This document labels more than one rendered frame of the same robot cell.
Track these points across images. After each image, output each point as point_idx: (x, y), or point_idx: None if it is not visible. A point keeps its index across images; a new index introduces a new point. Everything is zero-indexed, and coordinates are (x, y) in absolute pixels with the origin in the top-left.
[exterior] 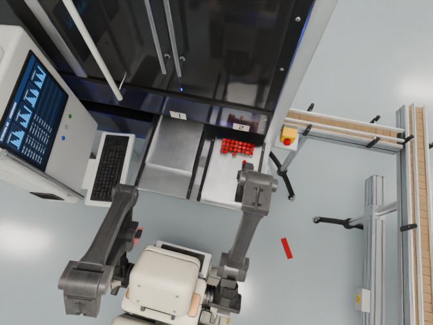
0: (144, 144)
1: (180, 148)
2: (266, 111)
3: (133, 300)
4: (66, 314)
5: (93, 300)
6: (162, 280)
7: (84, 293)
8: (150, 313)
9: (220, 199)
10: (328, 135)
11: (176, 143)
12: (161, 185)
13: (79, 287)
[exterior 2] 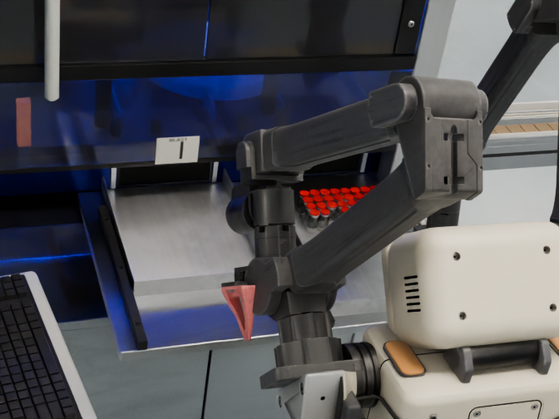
0: (96, 261)
1: (200, 244)
2: (400, 56)
3: (452, 320)
4: (427, 187)
5: (478, 117)
6: (497, 226)
7: (460, 97)
8: (487, 382)
9: (381, 302)
10: (508, 140)
11: (185, 237)
12: (208, 325)
13: (447, 85)
